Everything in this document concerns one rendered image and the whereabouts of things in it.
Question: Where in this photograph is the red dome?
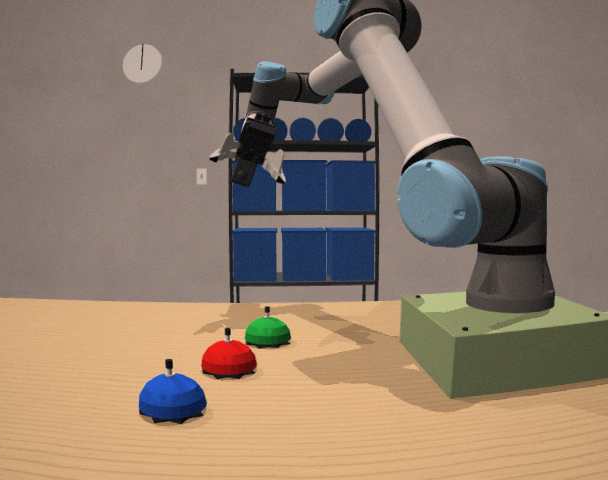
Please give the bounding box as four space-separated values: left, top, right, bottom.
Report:
201 328 257 379

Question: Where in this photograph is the green bell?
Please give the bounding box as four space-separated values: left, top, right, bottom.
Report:
245 306 291 348

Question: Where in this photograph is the blue dome bell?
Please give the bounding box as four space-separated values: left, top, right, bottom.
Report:
139 359 207 424

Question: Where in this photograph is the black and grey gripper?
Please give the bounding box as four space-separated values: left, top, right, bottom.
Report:
209 112 286 184

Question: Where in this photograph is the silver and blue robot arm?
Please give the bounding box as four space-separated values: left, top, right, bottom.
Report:
242 0 555 313

